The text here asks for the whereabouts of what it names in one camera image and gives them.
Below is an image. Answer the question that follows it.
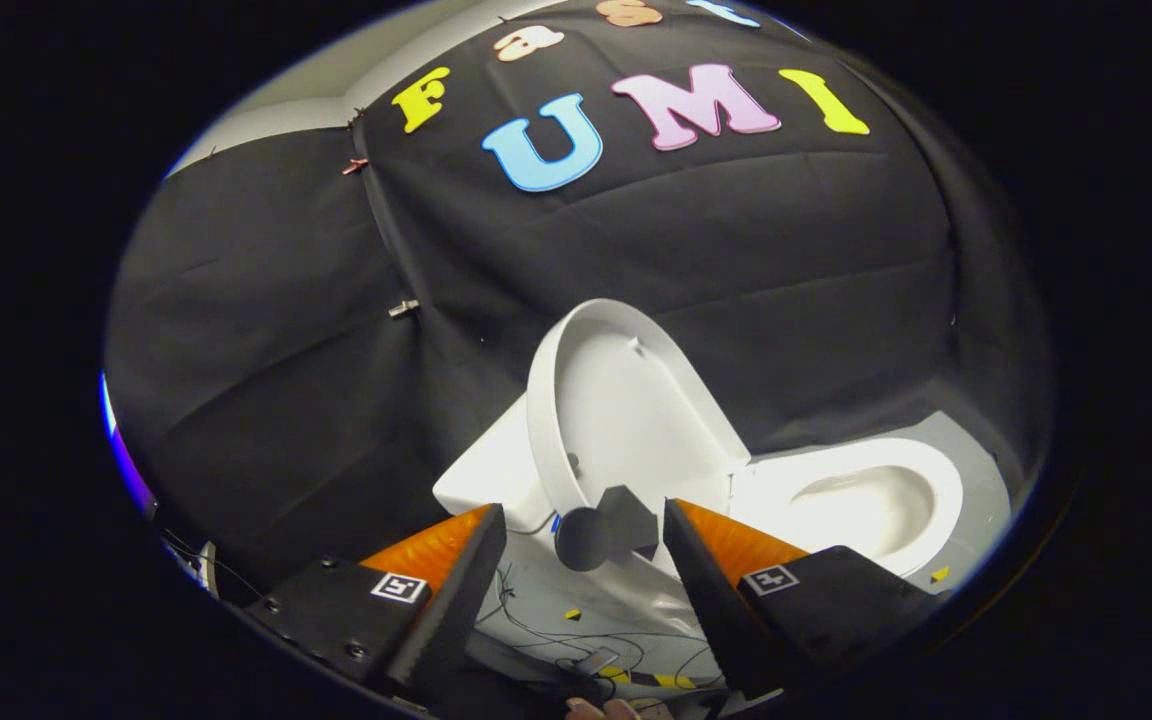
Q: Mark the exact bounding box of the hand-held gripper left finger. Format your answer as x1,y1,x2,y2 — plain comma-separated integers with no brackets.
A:
246,503,507,701

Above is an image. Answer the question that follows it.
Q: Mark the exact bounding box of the black backdrop cloth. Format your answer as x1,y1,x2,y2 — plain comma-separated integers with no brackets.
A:
104,0,1052,601

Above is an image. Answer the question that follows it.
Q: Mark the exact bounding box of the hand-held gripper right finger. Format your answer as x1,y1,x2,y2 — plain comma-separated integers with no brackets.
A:
663,498,942,701

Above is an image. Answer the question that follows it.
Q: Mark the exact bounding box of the white toilet seat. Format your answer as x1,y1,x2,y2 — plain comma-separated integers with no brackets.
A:
731,437,965,579

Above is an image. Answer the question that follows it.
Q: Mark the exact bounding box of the white toilet tank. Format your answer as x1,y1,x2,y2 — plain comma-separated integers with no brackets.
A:
433,395,557,536

